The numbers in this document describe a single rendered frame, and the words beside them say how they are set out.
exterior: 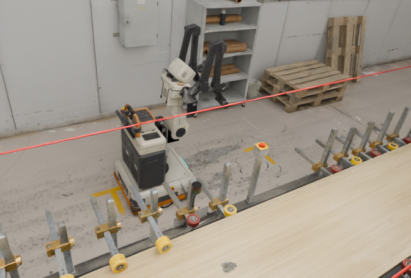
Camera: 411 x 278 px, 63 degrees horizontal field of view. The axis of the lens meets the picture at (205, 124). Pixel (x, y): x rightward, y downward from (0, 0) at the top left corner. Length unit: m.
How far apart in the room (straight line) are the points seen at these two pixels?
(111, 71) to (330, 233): 3.24
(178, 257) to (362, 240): 1.11
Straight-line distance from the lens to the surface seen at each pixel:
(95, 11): 4.17
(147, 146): 2.84
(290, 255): 2.07
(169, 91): 2.88
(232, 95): 5.20
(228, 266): 1.92
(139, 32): 4.13
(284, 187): 2.76
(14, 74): 4.26
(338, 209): 2.44
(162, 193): 3.21
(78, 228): 3.31
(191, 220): 2.10
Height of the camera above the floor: 2.47
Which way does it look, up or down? 32 degrees down
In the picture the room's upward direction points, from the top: 6 degrees clockwise
